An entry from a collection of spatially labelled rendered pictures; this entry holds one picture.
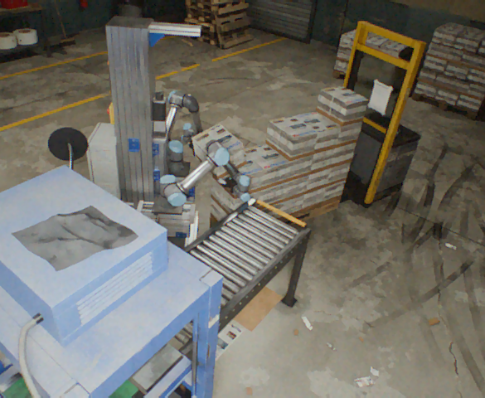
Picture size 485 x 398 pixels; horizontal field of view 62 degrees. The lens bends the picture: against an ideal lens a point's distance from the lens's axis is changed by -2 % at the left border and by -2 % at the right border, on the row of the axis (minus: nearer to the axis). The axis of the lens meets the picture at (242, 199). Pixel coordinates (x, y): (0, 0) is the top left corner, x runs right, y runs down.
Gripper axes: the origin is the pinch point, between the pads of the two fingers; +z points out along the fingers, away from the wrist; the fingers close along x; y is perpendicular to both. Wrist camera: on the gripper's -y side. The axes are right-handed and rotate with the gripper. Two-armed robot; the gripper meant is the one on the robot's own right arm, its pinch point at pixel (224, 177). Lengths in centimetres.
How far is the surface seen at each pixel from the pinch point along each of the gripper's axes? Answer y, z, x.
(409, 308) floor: -112, -140, -80
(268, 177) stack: -22.1, -4.3, -38.5
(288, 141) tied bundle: -3, 3, -68
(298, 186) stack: -56, -5, -70
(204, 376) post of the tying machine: 42, -152, 92
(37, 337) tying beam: 118, -145, 128
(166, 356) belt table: 31, -126, 103
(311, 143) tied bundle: -14, -3, -89
